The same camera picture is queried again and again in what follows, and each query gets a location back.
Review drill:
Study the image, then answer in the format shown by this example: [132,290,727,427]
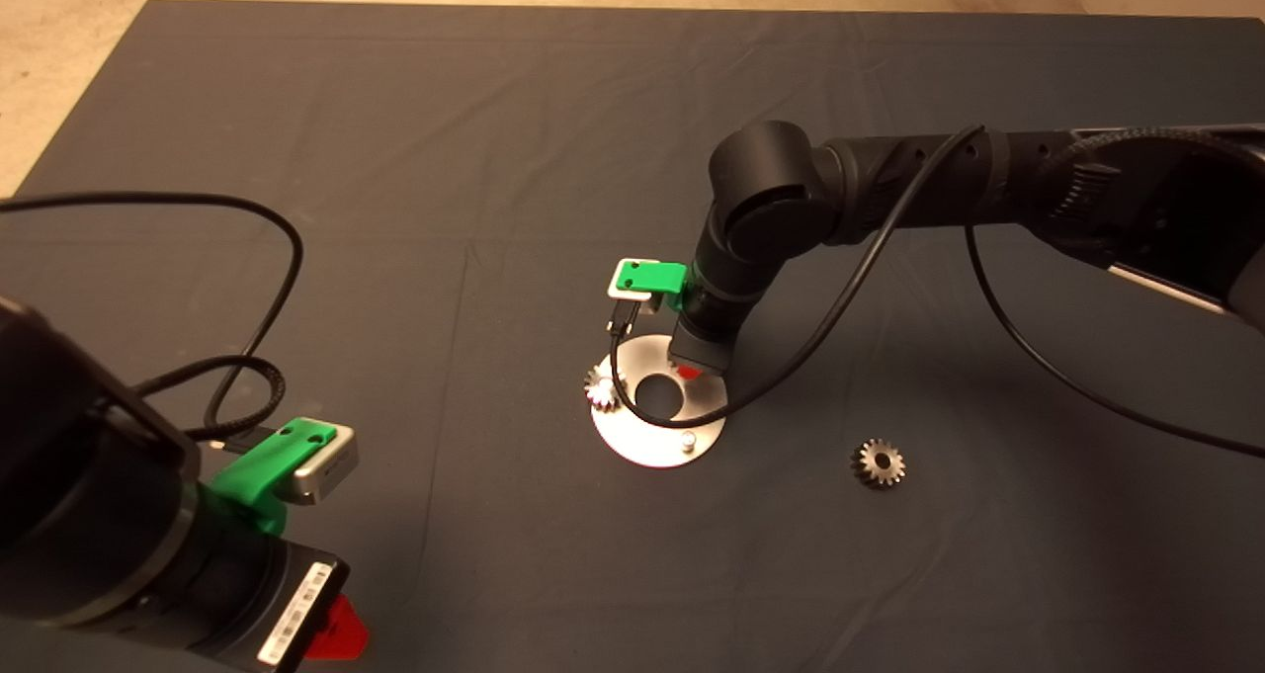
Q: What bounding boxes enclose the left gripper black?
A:
[148,505,371,672]

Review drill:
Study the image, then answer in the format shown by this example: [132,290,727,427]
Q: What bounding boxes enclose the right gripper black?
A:
[669,307,740,379]

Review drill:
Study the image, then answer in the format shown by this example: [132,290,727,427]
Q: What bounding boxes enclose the small steel planetary gear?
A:
[851,438,906,489]
[582,367,626,413]

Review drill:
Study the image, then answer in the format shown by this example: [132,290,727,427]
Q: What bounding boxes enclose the round metal carrier plate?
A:
[590,335,728,468]

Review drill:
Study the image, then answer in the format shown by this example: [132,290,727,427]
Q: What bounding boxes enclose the dark grey table cloth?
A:
[0,0,1265,673]

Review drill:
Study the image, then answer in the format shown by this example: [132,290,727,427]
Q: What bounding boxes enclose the small silver camera box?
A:
[274,424,360,506]
[606,258,661,314]

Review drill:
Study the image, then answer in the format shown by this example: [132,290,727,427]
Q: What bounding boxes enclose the bright green camera mount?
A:
[208,418,339,536]
[613,261,688,310]

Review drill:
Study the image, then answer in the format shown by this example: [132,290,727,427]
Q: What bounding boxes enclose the smooth black camera cable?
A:
[0,193,304,435]
[608,125,1265,459]

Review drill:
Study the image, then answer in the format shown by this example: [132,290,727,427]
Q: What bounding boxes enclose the black braided cable sleeve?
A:
[1053,127,1265,185]
[133,356,287,441]

